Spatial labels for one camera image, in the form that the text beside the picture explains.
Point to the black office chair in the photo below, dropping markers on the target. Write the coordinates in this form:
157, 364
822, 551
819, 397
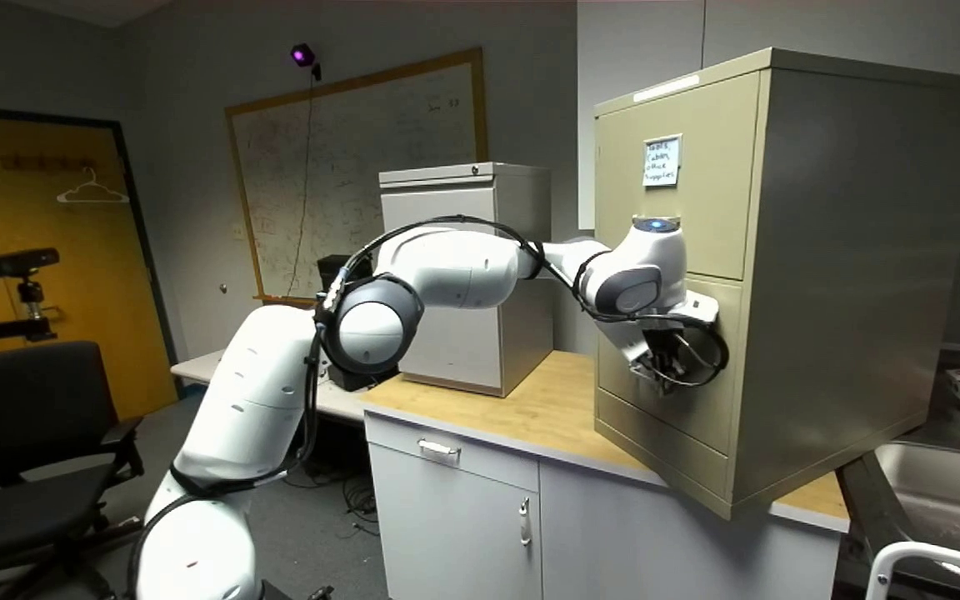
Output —
35, 412

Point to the beige drawer with label holder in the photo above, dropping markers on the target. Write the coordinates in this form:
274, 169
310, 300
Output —
681, 421

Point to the beige drawer with white label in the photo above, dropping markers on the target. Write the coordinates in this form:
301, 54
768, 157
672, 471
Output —
715, 121

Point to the wood-framed whiteboard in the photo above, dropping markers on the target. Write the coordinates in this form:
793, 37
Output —
390, 121

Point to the white tube frame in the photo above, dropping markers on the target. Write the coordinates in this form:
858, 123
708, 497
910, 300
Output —
924, 554

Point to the beige metal filing cabinet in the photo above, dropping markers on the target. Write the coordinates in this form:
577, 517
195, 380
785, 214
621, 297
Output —
858, 277

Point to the base cabinet door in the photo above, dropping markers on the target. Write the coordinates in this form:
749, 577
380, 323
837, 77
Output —
447, 536

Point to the black camera on stand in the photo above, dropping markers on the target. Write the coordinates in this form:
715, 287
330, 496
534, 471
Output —
12, 263

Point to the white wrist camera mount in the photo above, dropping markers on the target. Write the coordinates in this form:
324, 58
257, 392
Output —
701, 311

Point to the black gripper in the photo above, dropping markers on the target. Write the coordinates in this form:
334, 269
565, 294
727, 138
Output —
681, 356

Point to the white base cabinet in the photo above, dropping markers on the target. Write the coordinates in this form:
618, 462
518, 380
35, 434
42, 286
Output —
634, 546

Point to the white coat hanger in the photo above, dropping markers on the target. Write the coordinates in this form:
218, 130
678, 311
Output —
91, 197

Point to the grey metal filing cabinet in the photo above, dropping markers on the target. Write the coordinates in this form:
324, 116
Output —
502, 334

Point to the purple-lit camera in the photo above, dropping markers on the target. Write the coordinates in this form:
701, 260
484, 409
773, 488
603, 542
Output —
305, 54

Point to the yellow door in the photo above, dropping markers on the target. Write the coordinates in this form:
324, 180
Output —
15, 144

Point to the white paper label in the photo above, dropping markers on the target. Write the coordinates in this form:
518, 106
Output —
661, 161

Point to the base cabinet drawer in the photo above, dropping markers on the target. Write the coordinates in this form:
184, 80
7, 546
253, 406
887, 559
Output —
480, 451

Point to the steel sink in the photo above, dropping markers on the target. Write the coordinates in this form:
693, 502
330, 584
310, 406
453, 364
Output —
949, 488

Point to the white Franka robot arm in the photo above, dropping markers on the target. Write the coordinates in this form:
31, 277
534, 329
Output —
257, 388

